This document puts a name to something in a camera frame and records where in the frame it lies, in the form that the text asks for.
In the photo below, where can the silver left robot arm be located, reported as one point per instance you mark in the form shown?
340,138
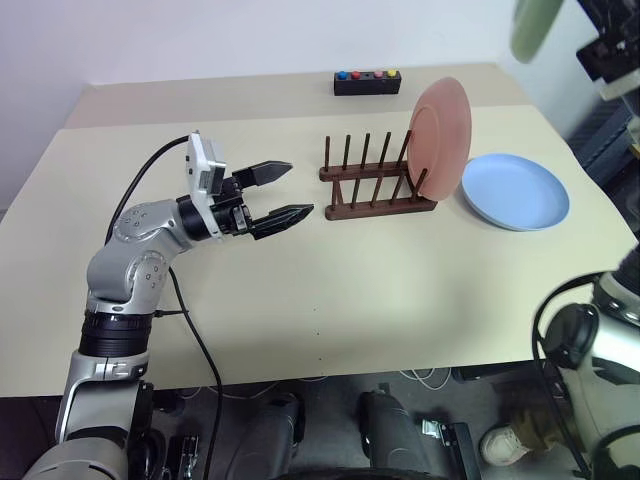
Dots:
135,235

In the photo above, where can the silver metal latch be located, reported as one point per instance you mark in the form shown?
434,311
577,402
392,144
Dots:
436,431

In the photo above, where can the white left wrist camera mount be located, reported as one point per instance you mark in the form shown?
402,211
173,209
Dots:
202,165

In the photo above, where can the green plastic plate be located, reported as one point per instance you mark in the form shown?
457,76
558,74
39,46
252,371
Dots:
532,30

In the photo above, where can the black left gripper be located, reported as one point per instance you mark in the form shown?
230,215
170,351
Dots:
232,210

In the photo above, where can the wooden dish rack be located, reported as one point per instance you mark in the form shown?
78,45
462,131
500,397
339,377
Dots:
365,172

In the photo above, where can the white shoe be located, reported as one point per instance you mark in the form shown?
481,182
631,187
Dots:
502,446

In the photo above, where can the black textured panel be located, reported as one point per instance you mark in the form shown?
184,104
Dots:
607,150

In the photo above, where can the olive trouser leg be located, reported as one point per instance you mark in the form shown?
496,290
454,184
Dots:
535,425

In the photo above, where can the dark rounded shape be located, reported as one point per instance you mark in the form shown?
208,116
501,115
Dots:
272,435
390,435

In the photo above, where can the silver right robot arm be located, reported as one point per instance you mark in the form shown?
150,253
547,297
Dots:
610,360

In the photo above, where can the black button box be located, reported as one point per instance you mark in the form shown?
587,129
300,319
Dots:
367,87

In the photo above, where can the blue plastic plate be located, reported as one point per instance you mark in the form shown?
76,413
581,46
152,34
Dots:
515,192

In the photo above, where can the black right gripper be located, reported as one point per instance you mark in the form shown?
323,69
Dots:
612,52

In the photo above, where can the pink plastic plate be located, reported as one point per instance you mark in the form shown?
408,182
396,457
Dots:
442,140

